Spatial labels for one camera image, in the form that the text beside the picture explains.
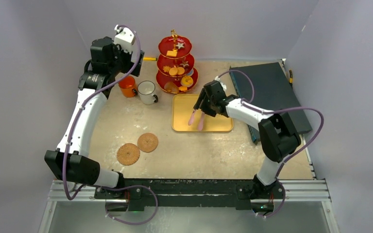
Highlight yellow serving tray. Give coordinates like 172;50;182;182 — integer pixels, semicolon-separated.
171;94;234;133

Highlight orange fish shaped cookie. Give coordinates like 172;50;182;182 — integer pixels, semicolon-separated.
178;86;188;92

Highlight orange mug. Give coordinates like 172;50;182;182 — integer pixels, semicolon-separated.
118;76;138;98

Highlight white ribbed mug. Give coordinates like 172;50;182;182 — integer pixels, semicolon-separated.
137;81;159;105

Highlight round orange cookie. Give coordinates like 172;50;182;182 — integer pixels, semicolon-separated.
177;67;185;75
169;67;177;76

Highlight red three-tier cake stand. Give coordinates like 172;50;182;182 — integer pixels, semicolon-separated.
156;29;199;94

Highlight brown star cookie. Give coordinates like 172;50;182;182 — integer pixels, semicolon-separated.
180;60;189;68

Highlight flower shaped cookie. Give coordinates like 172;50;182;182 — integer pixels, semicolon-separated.
163;66;172;74

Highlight square cracker biscuit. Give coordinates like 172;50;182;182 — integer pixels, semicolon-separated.
166;50;178;58

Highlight white star cookie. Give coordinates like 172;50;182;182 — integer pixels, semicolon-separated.
175;42;185;50

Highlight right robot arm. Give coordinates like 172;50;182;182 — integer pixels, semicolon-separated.
193;81;301;198

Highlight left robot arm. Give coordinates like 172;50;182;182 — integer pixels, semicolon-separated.
44;36;143;199

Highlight yellow iced donut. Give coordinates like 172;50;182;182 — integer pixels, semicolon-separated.
180;75;194;88

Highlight yellow screwdriver by wall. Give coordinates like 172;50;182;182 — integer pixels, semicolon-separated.
143;57;157;61

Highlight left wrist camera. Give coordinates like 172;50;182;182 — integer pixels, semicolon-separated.
113;25;136;54

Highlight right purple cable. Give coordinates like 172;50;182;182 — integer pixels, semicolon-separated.
217;69;325;219

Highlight purple cable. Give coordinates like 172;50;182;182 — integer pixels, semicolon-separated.
217;69;325;219
62;25;159;226

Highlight yellow handled screwdriver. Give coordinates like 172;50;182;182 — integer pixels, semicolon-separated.
288;69;293;87

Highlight black base frame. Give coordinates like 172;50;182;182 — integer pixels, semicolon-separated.
94;178;285;211

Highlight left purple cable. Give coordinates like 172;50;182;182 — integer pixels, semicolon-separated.
62;25;159;226

